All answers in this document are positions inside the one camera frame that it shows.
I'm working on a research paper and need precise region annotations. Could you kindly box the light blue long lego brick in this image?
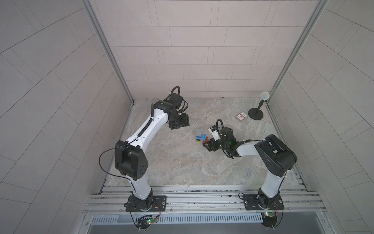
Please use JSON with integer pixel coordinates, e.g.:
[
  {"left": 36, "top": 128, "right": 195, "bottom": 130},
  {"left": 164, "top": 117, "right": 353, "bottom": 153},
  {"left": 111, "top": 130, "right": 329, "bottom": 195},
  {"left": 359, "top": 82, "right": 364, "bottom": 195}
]
[{"left": 196, "top": 134, "right": 206, "bottom": 141}]

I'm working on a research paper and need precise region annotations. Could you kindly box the aluminium rail frame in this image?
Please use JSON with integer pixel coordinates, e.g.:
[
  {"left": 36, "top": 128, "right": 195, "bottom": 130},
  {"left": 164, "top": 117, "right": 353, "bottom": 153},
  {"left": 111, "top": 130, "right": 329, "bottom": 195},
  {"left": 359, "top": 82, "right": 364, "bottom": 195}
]
[{"left": 83, "top": 185, "right": 326, "bottom": 215}]

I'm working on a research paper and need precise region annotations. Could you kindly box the black stand with round disc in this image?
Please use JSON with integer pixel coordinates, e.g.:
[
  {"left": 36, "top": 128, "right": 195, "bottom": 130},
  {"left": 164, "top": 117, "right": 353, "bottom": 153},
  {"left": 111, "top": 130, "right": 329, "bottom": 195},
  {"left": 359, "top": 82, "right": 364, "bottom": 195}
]
[{"left": 248, "top": 91, "right": 270, "bottom": 121}]

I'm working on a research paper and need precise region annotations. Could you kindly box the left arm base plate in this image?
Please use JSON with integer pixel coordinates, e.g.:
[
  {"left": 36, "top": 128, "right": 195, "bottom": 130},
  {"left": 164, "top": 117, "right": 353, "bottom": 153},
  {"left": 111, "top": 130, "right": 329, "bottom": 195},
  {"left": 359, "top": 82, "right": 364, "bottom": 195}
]
[{"left": 124, "top": 195, "right": 167, "bottom": 212}]

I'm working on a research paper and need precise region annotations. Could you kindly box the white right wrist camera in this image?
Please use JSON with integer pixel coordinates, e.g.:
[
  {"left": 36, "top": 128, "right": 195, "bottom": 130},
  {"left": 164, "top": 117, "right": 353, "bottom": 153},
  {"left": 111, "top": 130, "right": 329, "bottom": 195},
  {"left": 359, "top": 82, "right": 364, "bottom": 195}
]
[{"left": 208, "top": 125, "right": 221, "bottom": 141}]

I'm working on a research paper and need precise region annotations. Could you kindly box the right circuit board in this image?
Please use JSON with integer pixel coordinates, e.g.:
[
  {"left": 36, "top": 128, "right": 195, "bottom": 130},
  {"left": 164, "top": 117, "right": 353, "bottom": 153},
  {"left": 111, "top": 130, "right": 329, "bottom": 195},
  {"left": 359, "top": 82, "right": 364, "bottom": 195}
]
[{"left": 261, "top": 212, "right": 280, "bottom": 229}]

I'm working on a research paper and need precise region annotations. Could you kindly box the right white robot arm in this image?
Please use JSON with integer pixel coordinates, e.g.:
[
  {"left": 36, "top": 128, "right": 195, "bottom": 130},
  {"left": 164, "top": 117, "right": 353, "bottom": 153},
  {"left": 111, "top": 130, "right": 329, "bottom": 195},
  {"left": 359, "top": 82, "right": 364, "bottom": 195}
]
[{"left": 203, "top": 126, "right": 298, "bottom": 211}]

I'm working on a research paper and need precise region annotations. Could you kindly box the circuit board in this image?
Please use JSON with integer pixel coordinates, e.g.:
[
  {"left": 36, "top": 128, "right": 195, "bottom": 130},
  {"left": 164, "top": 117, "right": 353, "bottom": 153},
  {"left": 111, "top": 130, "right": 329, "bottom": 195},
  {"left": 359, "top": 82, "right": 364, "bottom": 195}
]
[
  {"left": 137, "top": 215, "right": 159, "bottom": 230},
  {"left": 261, "top": 212, "right": 280, "bottom": 229}
]

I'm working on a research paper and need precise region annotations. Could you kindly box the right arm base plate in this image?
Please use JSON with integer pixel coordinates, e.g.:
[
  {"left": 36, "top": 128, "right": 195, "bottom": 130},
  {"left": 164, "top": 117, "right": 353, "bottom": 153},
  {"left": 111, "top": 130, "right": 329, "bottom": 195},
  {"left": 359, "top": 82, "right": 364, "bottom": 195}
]
[{"left": 243, "top": 194, "right": 284, "bottom": 211}]

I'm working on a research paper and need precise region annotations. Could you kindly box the left circuit board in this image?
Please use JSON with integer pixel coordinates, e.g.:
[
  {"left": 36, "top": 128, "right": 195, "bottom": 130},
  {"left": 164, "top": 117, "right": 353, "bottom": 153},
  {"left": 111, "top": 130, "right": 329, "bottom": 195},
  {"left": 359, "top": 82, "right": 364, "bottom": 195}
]
[{"left": 137, "top": 215, "right": 159, "bottom": 230}]

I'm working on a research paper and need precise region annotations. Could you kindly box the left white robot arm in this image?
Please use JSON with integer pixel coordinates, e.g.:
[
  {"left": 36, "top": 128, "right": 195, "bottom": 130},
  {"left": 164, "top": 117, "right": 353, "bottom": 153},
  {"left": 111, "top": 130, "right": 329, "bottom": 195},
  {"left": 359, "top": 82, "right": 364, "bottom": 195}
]
[{"left": 98, "top": 90, "right": 190, "bottom": 211}]

